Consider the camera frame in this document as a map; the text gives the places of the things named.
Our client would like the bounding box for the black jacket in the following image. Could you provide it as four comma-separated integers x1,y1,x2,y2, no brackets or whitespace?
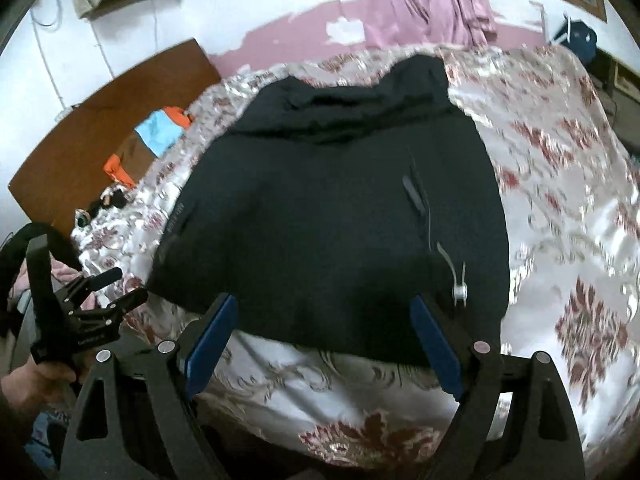
148,54,510,365

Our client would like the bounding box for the person's left hand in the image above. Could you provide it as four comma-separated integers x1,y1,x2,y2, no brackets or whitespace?
1,358,77,422

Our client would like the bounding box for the brown wooden headboard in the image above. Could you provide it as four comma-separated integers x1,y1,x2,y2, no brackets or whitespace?
8,39,221,235

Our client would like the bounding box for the orange and blue cloth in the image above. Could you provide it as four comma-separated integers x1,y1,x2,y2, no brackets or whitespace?
103,106,193,188

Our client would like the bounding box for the floral satin bedspread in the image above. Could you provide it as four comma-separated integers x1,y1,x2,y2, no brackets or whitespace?
72,46,639,479

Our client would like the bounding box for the wooden shelf unit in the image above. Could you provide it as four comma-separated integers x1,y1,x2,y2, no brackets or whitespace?
587,49,639,144

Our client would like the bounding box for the dark blue backpack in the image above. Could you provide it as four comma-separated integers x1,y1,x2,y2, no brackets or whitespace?
550,16,598,65

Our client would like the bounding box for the pink satin curtain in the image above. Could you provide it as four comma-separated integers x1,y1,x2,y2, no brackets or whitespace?
362,0,498,48

